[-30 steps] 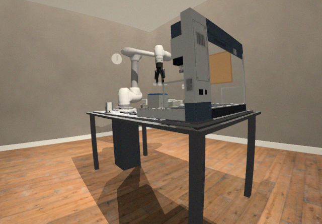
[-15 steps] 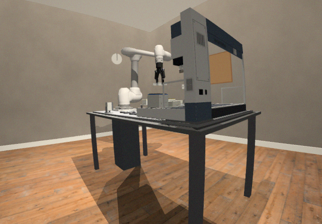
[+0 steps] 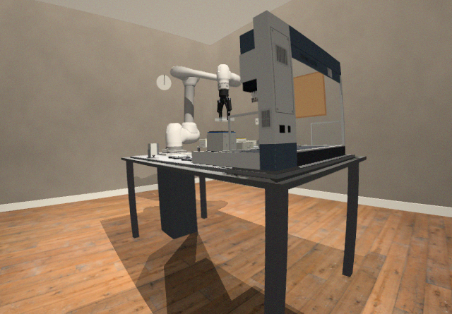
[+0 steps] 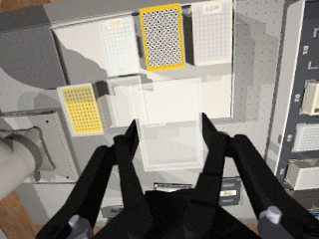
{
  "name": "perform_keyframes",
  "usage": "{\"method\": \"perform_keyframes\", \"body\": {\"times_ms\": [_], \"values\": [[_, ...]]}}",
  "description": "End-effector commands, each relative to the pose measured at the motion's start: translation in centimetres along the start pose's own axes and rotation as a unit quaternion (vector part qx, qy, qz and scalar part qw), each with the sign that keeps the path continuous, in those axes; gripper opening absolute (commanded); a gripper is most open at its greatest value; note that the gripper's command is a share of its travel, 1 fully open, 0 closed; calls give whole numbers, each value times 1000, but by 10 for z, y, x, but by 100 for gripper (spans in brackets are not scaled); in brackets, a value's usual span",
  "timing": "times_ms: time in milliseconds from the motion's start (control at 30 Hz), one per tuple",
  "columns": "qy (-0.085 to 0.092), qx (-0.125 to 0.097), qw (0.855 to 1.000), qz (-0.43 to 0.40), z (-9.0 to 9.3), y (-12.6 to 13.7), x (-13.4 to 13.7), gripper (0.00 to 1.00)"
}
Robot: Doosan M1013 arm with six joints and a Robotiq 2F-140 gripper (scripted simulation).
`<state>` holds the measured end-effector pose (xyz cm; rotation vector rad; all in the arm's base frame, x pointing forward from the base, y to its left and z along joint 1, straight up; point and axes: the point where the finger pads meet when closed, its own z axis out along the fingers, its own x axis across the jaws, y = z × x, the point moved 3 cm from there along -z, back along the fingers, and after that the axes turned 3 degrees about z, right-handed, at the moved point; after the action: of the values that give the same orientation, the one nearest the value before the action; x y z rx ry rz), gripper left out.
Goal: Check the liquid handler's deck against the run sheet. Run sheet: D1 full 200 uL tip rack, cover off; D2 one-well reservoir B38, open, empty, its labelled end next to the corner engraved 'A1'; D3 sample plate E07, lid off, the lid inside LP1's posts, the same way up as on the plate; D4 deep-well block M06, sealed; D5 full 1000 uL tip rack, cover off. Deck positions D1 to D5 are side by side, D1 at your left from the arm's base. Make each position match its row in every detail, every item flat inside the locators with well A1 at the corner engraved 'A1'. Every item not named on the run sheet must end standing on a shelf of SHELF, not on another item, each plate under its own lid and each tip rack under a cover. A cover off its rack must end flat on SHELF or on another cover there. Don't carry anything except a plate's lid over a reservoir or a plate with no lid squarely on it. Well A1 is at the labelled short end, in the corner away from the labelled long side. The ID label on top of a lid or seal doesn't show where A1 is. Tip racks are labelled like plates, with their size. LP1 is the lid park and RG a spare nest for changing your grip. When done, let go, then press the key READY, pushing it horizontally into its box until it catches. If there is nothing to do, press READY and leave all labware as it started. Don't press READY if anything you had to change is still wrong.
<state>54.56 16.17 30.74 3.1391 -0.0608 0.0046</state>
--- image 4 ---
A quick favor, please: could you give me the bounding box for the clear plastic lid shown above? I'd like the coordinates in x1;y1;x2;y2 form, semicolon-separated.
107;75;143;126
130;76;203;171
56;82;107;136

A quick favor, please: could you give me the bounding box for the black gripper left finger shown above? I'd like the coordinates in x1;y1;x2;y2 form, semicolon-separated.
35;119;155;239

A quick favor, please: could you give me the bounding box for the dark grey rectangular nest with label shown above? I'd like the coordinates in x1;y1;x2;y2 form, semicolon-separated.
219;176;242;207

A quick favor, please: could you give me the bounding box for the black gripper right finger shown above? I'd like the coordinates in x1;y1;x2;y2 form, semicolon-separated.
183;113;319;239

